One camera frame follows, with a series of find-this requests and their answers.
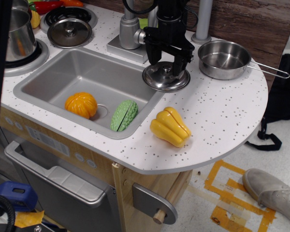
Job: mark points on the orange toy carrot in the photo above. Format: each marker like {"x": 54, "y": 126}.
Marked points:
{"x": 72, "y": 3}

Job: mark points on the large steel stock pot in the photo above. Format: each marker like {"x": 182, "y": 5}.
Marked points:
{"x": 21, "y": 40}

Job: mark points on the grey vertical pole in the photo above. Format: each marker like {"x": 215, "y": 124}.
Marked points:
{"x": 201, "y": 35}

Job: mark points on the orange toy pumpkin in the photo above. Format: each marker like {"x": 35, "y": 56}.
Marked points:
{"x": 82, "y": 104}

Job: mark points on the black rear stove burner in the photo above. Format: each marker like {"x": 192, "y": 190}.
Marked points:
{"x": 62, "y": 12}

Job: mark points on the grey suede shoe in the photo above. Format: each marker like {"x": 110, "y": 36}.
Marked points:
{"x": 268, "y": 191}

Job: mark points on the grey toy dishwasher door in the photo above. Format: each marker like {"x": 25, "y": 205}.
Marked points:
{"x": 75, "y": 200}

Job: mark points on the green toy bitter gourd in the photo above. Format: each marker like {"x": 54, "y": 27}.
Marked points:
{"x": 124, "y": 115}

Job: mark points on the yellow tape piece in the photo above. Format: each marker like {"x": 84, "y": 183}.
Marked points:
{"x": 26, "y": 219}

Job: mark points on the grey side bracket with peg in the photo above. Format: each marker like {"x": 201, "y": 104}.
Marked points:
{"x": 161, "y": 209}

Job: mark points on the small yellow toy vegetable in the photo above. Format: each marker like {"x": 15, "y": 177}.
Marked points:
{"x": 35, "y": 19}

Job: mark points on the steel saucepan with wire handle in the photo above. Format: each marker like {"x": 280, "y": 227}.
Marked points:
{"x": 224, "y": 60}

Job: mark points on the blue tool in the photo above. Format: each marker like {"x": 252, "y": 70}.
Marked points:
{"x": 22, "y": 196}

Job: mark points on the yellow toy bell pepper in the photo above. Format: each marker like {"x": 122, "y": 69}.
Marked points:
{"x": 169, "y": 126}

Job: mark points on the grey toy sink basin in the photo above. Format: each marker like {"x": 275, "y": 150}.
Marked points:
{"x": 109, "y": 80}

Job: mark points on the black backpack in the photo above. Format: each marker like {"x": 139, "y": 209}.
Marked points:
{"x": 278, "y": 108}

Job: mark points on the steel pan lid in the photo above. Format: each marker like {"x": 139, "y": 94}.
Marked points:
{"x": 160, "y": 77}

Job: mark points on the silver toy faucet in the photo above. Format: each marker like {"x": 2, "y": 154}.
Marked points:
{"x": 130, "y": 41}

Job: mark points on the steel lid on stove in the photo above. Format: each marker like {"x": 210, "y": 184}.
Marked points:
{"x": 69, "y": 33}

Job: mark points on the green toy plate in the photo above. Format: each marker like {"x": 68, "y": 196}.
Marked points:
{"x": 143, "y": 22}

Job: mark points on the red toy chili pepper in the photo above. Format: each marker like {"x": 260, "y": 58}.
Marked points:
{"x": 43, "y": 7}

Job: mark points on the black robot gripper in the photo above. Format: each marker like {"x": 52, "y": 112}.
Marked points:
{"x": 169, "y": 35}

